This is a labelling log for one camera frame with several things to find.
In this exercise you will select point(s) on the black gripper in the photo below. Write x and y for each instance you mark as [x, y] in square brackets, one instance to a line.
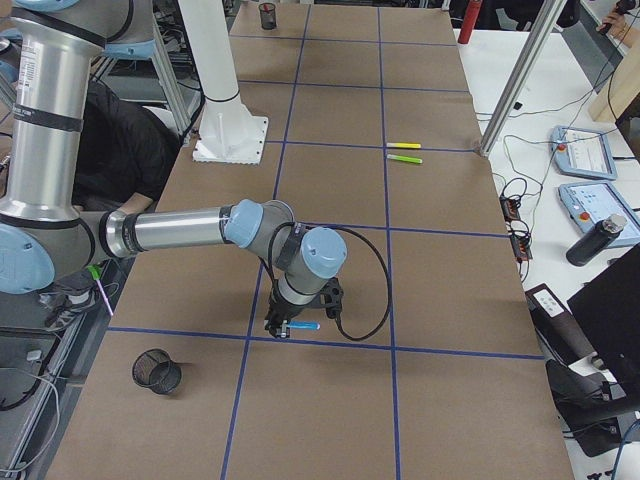
[281, 309]

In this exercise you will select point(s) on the black water bottle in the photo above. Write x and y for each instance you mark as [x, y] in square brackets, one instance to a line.
[601, 235]

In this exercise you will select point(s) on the orange black electronics box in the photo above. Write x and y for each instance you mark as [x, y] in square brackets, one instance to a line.
[518, 230]

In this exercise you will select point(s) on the yellow highlighter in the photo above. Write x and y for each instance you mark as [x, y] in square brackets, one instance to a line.
[403, 145]

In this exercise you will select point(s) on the far black mesh cup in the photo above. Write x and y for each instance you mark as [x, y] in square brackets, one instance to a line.
[268, 20]

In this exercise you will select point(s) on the aluminium frame post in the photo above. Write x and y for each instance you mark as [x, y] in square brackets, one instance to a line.
[537, 37]

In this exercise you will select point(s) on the teach pendant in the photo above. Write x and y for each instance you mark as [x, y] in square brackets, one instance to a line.
[582, 153]
[591, 201]

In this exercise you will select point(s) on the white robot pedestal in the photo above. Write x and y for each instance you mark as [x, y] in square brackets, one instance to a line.
[228, 132]

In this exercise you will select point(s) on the blue highlighter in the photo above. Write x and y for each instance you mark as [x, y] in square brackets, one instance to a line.
[303, 325]

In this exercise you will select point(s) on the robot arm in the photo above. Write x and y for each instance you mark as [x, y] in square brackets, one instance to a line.
[46, 243]

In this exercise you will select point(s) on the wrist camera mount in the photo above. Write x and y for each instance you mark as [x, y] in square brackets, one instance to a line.
[330, 298]

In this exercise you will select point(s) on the seated person in black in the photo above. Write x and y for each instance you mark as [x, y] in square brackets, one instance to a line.
[125, 157]

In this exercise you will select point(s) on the black monitor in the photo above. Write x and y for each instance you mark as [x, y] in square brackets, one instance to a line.
[607, 311]

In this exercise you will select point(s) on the black mesh cup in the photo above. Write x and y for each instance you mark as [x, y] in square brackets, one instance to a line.
[155, 370]
[268, 20]

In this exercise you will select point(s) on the near teach pendant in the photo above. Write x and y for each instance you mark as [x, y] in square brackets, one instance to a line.
[591, 201]

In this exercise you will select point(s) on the green white hand tool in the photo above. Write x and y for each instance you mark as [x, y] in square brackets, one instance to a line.
[96, 274]

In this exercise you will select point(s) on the near black mesh cup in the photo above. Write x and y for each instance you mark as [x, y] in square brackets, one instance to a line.
[155, 370]

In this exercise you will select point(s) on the far teach pendant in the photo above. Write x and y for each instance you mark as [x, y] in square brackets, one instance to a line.
[582, 153]

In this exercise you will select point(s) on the green highlighter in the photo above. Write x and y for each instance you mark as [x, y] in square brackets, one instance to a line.
[404, 159]

